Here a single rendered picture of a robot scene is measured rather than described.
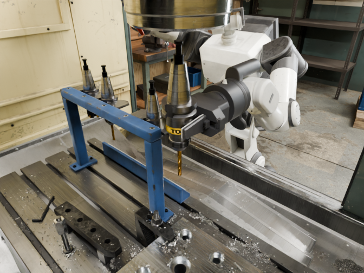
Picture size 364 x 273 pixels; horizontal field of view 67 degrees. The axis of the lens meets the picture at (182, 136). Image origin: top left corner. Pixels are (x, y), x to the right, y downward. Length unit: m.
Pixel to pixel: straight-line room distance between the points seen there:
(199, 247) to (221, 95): 0.37
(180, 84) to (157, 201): 0.45
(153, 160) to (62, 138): 0.89
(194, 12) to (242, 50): 0.75
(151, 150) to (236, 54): 0.56
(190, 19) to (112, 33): 1.25
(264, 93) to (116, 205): 0.60
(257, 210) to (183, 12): 0.97
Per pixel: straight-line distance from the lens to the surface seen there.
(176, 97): 0.47
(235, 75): 0.62
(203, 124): 0.51
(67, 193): 1.07
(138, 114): 0.82
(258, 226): 1.15
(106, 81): 0.91
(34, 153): 1.50
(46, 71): 1.46
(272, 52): 1.07
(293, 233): 1.21
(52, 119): 1.53
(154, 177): 0.77
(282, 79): 0.99
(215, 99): 0.56
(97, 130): 1.60
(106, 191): 1.04
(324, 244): 1.28
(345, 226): 1.28
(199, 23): 0.38
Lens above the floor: 1.56
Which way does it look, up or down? 30 degrees down
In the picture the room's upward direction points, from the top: straight up
